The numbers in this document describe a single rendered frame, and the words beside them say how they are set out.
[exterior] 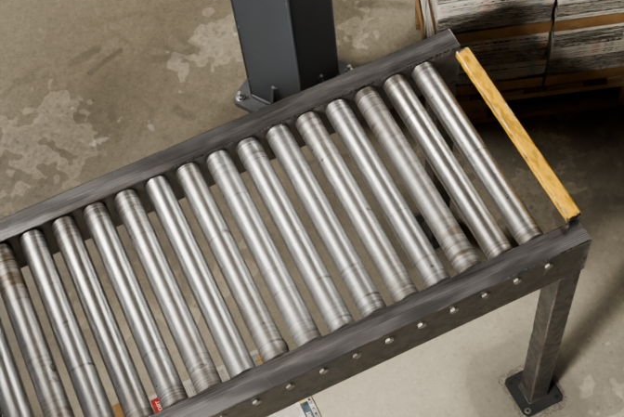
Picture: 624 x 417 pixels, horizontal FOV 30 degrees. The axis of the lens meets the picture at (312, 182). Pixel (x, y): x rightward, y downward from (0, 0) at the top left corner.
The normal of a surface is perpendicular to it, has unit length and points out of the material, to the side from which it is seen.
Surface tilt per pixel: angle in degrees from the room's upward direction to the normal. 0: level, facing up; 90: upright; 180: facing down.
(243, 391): 0
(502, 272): 0
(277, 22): 90
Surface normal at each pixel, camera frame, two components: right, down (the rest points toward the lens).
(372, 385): -0.07, -0.51
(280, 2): -0.52, 0.76
